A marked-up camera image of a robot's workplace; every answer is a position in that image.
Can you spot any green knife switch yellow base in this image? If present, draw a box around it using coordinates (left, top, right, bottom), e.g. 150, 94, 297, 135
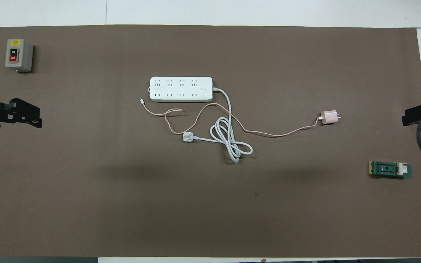
369, 161, 413, 179

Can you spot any brown table mat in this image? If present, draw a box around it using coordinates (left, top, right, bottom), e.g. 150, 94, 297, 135
0, 25, 421, 258

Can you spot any pink charger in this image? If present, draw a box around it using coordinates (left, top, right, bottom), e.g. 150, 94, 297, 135
322, 110, 341, 125

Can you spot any white power strip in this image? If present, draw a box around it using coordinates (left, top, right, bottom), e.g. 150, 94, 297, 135
149, 76, 213, 102

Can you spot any pink charging cable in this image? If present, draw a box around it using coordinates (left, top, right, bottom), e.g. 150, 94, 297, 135
140, 98, 324, 137

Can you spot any grey on/off switch box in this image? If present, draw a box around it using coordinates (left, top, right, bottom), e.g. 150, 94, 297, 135
5, 39, 34, 73

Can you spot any white power cord with plug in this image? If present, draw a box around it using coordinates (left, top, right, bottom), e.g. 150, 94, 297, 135
182, 87, 253, 163

